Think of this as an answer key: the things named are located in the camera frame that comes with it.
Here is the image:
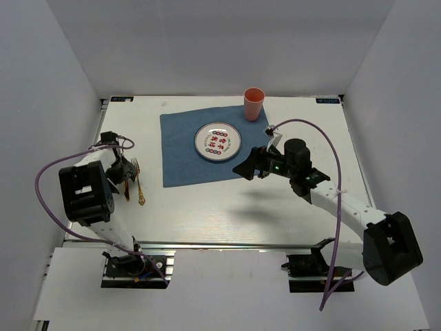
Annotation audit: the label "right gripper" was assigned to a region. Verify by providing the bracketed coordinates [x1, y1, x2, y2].
[233, 142, 296, 181]

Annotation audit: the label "gold fork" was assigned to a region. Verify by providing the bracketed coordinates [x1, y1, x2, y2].
[131, 158, 145, 206]

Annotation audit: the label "white plate red characters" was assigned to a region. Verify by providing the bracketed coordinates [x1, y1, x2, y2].
[194, 122, 242, 162]

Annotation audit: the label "blue cloth placemat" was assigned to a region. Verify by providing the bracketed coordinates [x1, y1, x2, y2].
[160, 106, 269, 188]

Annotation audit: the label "pink plastic cup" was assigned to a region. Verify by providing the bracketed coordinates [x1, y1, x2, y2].
[244, 88, 265, 121]

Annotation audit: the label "gold knife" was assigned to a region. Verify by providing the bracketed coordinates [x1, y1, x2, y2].
[124, 180, 130, 201]

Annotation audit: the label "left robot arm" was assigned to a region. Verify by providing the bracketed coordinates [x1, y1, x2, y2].
[59, 149, 146, 275]

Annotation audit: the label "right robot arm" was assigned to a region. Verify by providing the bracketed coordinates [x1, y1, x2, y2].
[233, 139, 423, 285]

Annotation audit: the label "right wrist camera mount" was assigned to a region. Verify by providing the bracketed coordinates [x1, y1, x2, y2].
[264, 125, 283, 152]

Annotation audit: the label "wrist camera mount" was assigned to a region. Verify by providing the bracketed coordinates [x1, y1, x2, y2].
[97, 131, 120, 148]
[264, 125, 283, 152]

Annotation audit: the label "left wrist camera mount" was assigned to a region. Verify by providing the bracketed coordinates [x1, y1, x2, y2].
[97, 131, 120, 148]

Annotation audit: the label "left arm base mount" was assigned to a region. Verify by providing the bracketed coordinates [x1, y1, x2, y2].
[101, 252, 168, 290]

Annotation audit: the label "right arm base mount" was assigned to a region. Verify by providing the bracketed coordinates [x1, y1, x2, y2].
[280, 253, 356, 294]

